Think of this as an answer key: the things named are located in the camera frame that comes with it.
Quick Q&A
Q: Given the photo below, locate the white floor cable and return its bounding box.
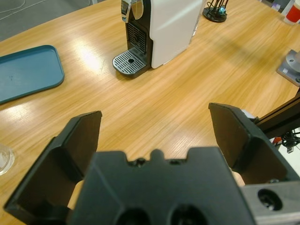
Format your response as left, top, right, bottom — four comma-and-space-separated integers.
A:
0, 0, 27, 21

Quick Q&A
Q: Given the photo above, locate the clear glass cup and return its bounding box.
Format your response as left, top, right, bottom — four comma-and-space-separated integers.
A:
0, 142, 15, 176

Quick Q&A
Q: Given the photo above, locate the black capsule holder with rods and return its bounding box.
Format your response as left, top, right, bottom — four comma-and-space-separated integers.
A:
202, 0, 228, 23

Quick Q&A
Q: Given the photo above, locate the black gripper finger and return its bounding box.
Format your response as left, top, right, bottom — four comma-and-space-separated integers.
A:
4, 110, 103, 225
208, 102, 300, 188

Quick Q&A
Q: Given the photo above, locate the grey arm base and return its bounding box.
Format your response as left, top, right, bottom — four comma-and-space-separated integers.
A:
276, 48, 300, 86

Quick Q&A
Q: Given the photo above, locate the teal plastic tray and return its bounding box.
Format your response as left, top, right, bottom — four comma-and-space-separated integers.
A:
0, 45, 65, 105

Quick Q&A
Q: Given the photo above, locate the white capsule coffee machine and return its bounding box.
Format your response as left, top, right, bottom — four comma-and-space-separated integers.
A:
112, 0, 203, 79

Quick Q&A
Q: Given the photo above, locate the black cable with USB plug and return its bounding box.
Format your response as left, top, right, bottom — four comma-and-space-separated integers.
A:
273, 130, 300, 155

